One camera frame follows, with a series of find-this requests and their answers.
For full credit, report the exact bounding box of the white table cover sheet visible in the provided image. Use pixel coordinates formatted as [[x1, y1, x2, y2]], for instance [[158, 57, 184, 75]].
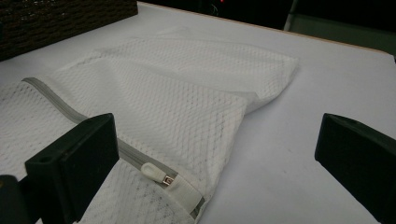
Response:
[[0, 1, 396, 224]]

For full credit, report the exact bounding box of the brown woven basket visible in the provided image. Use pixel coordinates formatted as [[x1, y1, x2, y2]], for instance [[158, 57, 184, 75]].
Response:
[[0, 0, 139, 62]]

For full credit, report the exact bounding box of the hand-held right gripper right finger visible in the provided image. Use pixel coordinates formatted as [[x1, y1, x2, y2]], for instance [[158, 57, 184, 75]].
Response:
[[314, 112, 396, 224]]

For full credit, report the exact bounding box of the clear plastic zip bag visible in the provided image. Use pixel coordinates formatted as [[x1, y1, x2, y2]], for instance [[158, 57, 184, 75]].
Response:
[[0, 31, 300, 224]]

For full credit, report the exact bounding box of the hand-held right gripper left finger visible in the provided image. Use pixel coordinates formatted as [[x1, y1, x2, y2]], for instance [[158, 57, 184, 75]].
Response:
[[24, 113, 120, 224]]

